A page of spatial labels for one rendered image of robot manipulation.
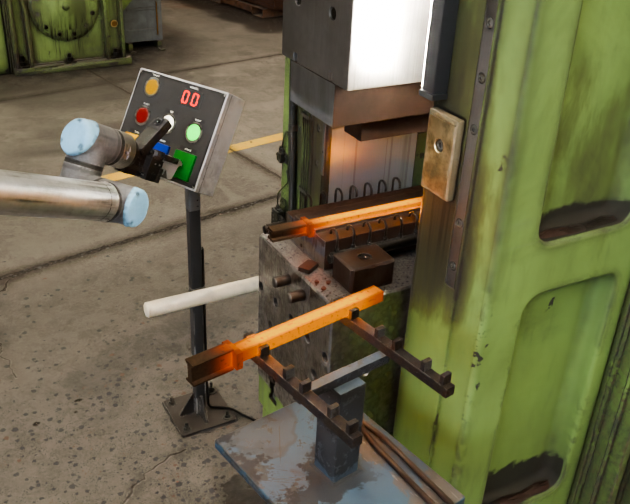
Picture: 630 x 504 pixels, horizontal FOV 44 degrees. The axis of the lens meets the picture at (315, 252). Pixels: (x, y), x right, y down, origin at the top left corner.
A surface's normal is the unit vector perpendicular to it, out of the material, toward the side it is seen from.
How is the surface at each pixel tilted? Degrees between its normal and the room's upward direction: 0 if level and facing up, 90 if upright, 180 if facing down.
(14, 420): 0
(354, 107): 90
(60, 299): 0
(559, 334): 90
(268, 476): 0
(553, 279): 90
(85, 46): 90
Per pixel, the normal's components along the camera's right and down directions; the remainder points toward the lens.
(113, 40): 0.54, 0.43
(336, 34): -0.87, 0.20
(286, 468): 0.04, -0.87
